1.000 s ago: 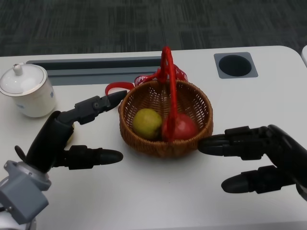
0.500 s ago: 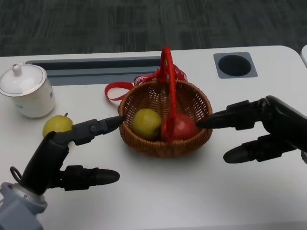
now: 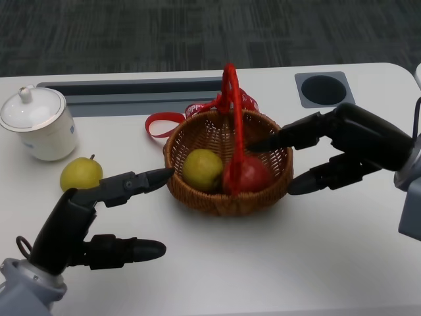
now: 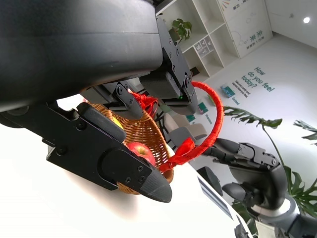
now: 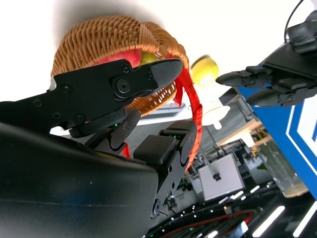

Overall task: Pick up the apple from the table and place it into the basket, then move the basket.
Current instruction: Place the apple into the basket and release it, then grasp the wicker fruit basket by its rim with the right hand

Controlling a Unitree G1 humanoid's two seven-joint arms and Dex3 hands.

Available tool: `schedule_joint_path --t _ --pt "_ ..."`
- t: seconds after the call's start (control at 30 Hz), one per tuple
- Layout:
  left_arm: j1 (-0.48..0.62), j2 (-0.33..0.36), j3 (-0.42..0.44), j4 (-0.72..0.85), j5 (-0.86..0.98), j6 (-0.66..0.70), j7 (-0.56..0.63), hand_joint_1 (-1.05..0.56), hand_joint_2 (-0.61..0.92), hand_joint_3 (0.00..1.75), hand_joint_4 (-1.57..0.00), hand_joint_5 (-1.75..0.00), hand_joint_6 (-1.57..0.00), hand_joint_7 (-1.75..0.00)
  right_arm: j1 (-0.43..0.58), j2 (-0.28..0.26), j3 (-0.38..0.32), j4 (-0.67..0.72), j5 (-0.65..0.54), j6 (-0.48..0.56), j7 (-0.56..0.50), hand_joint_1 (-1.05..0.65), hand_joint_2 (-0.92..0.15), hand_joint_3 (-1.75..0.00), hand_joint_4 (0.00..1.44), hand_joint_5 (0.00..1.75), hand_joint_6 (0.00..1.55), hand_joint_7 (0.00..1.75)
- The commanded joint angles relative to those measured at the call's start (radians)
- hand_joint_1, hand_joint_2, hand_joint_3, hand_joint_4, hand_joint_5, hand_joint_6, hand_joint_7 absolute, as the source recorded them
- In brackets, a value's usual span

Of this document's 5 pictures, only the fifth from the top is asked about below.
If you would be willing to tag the red printed ribbon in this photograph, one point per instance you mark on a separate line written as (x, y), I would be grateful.
(178, 95)

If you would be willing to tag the red apple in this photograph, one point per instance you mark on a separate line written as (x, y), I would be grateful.
(123, 55)

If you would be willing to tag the white board sign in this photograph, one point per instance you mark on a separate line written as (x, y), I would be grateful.
(223, 178)

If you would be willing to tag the green pear with stem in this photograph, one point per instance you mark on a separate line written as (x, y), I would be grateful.
(205, 70)

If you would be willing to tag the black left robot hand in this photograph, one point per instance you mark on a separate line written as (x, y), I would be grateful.
(292, 64)

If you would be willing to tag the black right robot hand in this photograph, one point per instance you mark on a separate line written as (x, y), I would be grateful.
(74, 173)

